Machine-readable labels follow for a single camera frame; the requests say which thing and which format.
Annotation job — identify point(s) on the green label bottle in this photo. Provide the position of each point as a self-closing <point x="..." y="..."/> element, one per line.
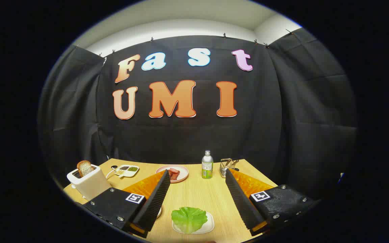
<point x="207" y="167"/>

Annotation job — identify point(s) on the toasted bread slice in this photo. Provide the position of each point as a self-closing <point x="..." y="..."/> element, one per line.
<point x="84" y="168"/>

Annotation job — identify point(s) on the pile of yellow beans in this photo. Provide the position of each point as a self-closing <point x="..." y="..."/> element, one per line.
<point x="120" y="172"/>

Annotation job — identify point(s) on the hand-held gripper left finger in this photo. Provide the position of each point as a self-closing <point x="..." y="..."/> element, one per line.
<point x="154" y="202"/>

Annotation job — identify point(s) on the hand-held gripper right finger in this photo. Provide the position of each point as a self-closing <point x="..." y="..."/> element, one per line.
<point x="243" y="202"/>

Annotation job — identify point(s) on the pile of green beans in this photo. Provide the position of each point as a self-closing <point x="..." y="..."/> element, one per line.
<point x="132" y="168"/>

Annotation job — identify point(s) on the white divided dish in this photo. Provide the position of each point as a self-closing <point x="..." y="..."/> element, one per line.
<point x="129" y="173"/>

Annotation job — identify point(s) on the round white plate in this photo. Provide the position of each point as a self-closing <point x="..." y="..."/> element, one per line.
<point x="159" y="212"/>

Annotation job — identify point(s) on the small white squarish dish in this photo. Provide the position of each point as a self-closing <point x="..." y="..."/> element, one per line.
<point x="210" y="224"/>

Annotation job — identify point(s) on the cream white toaster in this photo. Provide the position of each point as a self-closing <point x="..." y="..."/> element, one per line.
<point x="91" y="187"/>

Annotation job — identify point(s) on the green lettuce leaf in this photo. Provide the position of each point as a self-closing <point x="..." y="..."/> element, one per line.
<point x="189" y="219"/>

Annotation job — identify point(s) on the brown meat slice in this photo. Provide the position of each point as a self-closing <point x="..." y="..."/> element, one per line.
<point x="177" y="174"/>
<point x="171" y="173"/>

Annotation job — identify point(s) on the pink plate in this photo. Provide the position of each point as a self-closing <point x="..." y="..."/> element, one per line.
<point x="182" y="177"/>

